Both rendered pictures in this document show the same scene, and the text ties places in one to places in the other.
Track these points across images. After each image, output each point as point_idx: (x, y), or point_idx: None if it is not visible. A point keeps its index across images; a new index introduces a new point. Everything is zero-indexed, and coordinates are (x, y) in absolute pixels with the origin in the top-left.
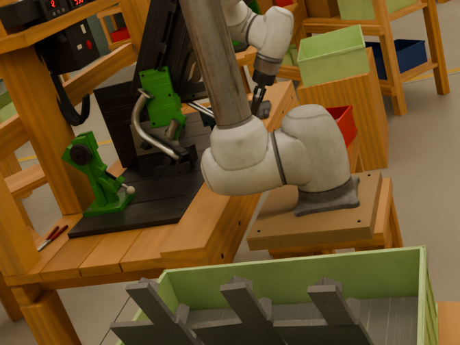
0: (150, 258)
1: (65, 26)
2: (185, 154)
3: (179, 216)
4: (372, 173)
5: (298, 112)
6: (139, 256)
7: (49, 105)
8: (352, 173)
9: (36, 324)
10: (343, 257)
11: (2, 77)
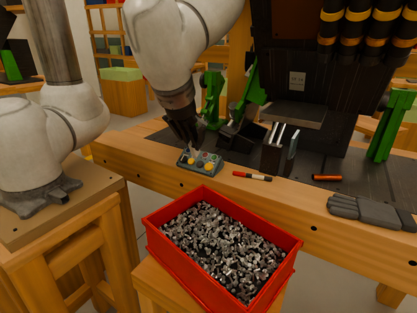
0: (120, 131)
1: None
2: (222, 133)
3: (145, 137)
4: (13, 234)
5: (4, 98)
6: (129, 129)
7: (241, 47)
8: (134, 283)
9: None
10: None
11: None
